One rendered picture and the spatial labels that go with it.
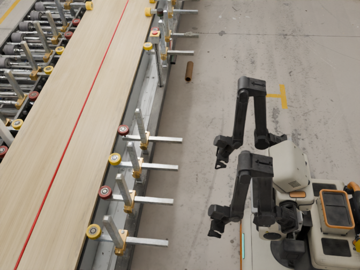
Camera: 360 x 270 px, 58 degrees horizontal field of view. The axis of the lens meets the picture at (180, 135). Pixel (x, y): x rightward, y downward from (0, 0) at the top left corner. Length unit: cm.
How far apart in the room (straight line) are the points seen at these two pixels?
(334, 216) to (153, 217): 152
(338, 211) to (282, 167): 61
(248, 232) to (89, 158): 128
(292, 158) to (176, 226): 154
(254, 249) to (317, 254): 62
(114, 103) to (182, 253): 131
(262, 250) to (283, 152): 110
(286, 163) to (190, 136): 195
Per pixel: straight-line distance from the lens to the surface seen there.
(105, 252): 218
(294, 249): 205
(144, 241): 193
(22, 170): 233
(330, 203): 206
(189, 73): 396
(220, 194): 299
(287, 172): 151
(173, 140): 229
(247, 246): 251
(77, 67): 294
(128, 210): 200
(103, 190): 203
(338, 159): 346
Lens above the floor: 260
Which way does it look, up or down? 50 degrees down
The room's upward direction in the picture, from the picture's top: 4 degrees counter-clockwise
